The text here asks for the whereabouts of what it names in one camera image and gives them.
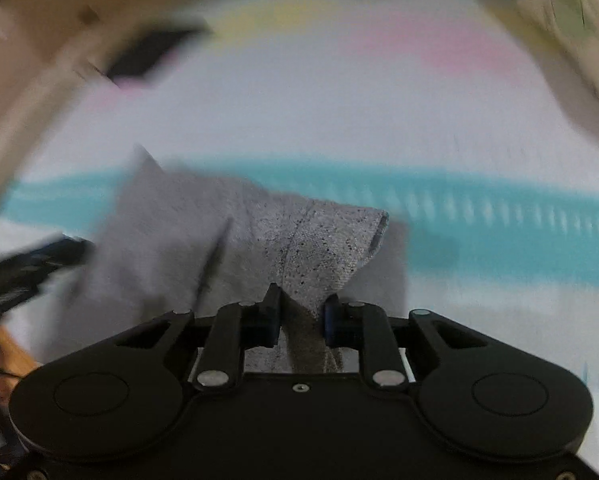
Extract grey pants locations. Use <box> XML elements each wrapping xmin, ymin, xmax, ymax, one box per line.
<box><xmin>44</xmin><ymin>144</ymin><xmax>411</xmax><ymax>376</ymax></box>

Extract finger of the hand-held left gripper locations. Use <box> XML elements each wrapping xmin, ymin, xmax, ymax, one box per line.
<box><xmin>29</xmin><ymin>234</ymin><xmax>96</xmax><ymax>283</ymax></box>

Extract pastel striped bedsheet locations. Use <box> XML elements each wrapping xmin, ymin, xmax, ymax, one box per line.
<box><xmin>0</xmin><ymin>0</ymin><xmax>599</xmax><ymax>463</ymax></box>

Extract black flat object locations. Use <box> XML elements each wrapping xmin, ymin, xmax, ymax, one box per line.
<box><xmin>106</xmin><ymin>26</ymin><xmax>213</xmax><ymax>87</ymax></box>

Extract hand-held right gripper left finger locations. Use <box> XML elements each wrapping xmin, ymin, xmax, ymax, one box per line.
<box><xmin>114</xmin><ymin>283</ymin><xmax>283</xmax><ymax>394</ymax></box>

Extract wooden bed frame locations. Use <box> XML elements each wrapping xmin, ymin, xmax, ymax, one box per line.
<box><xmin>0</xmin><ymin>0</ymin><xmax>222</xmax><ymax>223</ymax></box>

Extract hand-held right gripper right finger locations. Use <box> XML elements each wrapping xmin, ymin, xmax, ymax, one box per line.
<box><xmin>323</xmin><ymin>293</ymin><xmax>487</xmax><ymax>391</ymax></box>

